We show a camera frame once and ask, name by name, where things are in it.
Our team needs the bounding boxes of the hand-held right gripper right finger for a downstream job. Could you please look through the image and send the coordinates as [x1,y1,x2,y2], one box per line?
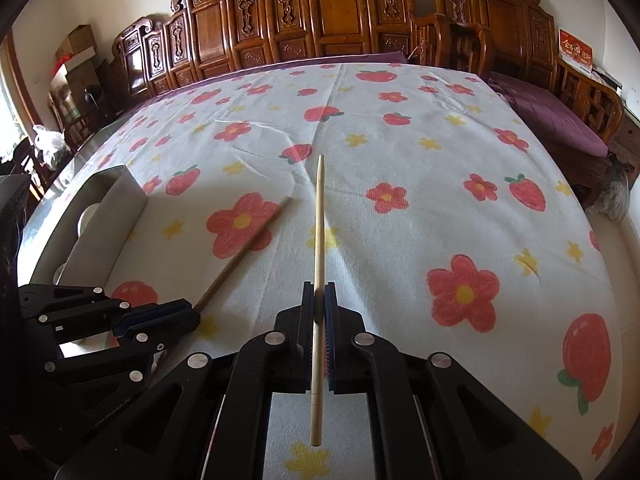
[322,281,582,480]

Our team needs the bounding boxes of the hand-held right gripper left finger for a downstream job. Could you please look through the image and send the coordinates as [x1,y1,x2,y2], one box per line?
[55,281,316,480]

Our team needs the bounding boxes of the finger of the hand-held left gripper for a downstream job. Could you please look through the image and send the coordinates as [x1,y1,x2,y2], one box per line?
[43,308,202,387]
[19,284,194,324]

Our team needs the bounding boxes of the grey metal utensil box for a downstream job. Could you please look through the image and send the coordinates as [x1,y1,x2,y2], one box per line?
[17,164,149,356]

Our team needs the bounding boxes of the brown wooden chopstick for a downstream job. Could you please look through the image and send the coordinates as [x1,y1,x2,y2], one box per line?
[192,196,294,312]

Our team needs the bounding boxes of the white plastic ladle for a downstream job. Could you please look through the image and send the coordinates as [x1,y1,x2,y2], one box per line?
[75,202,104,237]

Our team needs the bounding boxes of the light wooden chopstick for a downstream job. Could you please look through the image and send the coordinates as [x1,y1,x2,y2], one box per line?
[308,154,327,447]

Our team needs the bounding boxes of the floral strawberry tablecloth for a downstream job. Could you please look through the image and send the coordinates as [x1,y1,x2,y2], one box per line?
[22,61,623,480]

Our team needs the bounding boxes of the white plastic bag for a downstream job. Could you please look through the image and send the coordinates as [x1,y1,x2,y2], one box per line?
[32,124,72,169]

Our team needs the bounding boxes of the dark wooden chair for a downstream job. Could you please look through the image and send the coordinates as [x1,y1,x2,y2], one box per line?
[0,60,118,198]

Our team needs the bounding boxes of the cardboard boxes stack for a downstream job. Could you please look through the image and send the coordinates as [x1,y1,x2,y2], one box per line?
[54,24,100,86]

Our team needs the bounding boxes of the long purple seat cushion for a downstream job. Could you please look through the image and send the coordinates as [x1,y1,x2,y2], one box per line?
[200,51,407,82]

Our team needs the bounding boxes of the clear plastic bag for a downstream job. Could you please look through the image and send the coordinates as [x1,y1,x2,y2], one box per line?
[594,169,629,222]

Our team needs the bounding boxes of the wooden side table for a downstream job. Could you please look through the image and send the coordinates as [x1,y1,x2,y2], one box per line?
[606,102,640,173]

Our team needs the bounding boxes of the carved wooden bench with armrests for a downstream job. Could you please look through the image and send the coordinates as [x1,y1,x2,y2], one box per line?
[409,0,627,157]

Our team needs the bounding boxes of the red sign card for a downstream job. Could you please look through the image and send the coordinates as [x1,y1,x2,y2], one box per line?
[558,27,597,73]

